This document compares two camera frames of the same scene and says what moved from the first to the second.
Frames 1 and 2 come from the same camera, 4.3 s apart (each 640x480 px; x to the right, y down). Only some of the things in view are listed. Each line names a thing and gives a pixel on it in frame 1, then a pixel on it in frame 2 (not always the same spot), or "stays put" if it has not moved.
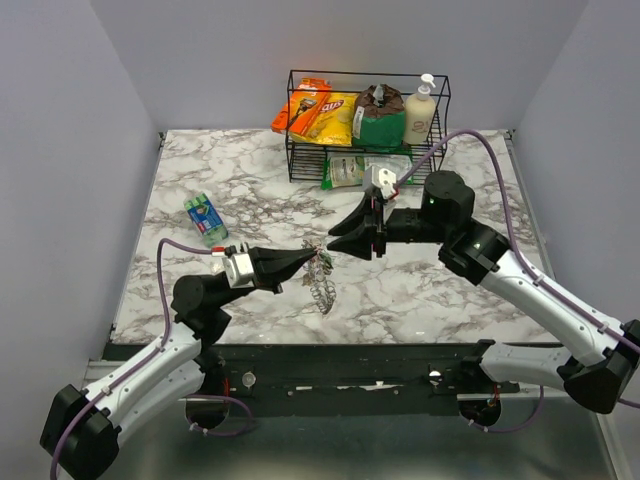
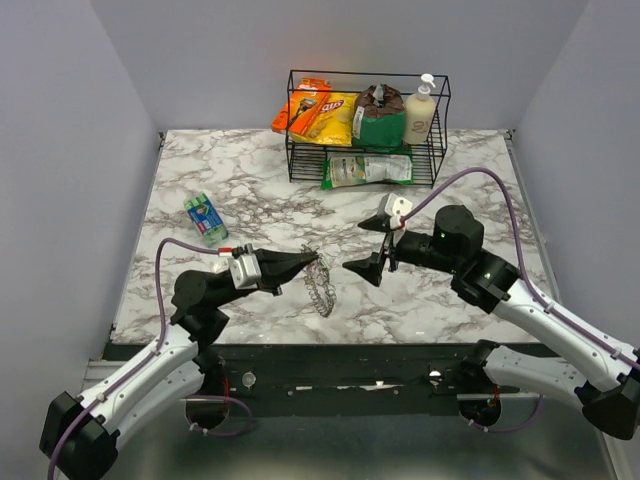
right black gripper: [371, 230] → [369, 269]
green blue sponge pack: [206, 219] stays put
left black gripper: [271, 266] stays put
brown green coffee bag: [378, 118] stays put
